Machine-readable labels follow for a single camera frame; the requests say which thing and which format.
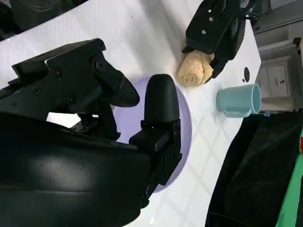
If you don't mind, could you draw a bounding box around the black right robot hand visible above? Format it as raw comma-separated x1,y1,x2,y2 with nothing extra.
0,37,183,227

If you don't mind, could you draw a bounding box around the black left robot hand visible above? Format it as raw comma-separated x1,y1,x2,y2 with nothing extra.
181,0,247,79

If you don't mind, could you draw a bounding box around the beige towel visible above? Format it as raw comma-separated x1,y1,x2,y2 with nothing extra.
177,51,215,85

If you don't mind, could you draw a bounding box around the pale green mug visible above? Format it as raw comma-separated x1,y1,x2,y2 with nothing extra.
217,83,262,118

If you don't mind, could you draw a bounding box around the white cabinet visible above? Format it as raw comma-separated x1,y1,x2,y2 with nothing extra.
254,30,303,113

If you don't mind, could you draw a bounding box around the beige panel with black clamp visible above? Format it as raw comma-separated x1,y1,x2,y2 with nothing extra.
293,37,303,55

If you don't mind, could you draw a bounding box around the lilac plate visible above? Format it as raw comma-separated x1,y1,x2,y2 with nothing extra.
111,75,193,195

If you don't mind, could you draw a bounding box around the black cloth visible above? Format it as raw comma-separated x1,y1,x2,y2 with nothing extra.
205,113,303,227

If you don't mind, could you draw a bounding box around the black robot body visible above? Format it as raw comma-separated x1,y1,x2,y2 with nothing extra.
0,0,88,42

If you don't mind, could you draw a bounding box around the green cloth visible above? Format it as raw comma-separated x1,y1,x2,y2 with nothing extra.
276,129,303,227

